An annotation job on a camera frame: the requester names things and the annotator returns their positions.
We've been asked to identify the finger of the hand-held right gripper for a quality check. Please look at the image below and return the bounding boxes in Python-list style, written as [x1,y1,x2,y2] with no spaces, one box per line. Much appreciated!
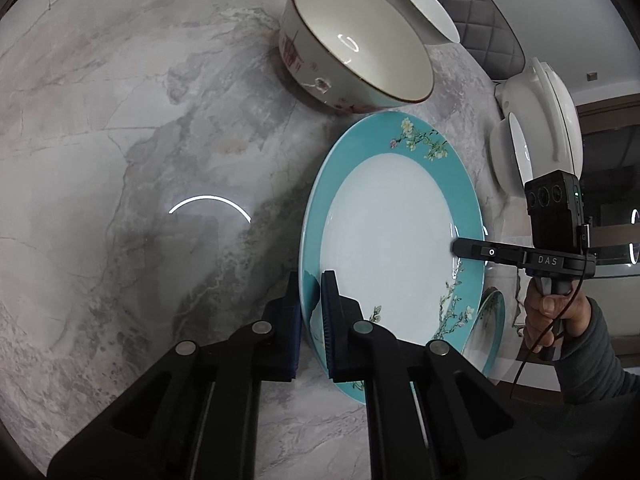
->
[450,237,531,266]

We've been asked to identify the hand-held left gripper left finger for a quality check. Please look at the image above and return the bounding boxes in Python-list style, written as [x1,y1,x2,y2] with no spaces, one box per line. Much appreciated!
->
[47,272,306,480]

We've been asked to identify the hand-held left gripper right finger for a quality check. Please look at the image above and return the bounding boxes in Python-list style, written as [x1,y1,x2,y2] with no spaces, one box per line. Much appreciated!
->
[320,270,551,480]

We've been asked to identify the teal floral plate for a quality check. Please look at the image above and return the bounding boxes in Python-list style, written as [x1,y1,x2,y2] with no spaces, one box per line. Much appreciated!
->
[462,287,507,376]
[298,112,485,403]

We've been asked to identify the small white bowl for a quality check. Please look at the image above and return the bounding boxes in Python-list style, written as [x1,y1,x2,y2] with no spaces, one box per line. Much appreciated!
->
[382,0,462,45]

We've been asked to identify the red patterned cream bowl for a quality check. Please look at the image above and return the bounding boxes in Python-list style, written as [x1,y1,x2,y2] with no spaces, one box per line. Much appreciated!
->
[277,0,435,115]

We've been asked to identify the person's right forearm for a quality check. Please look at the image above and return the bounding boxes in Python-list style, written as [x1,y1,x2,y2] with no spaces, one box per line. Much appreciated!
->
[552,296,640,406]

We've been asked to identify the person's right hand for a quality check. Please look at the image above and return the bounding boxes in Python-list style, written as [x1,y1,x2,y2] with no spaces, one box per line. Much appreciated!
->
[522,294,590,353]

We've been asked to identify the white purple rice cooker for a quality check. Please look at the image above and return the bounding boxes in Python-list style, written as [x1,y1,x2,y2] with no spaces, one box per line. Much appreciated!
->
[495,56,585,186]

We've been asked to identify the dark grey quilted chair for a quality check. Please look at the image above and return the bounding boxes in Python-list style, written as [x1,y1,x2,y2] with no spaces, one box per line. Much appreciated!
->
[415,0,526,81]

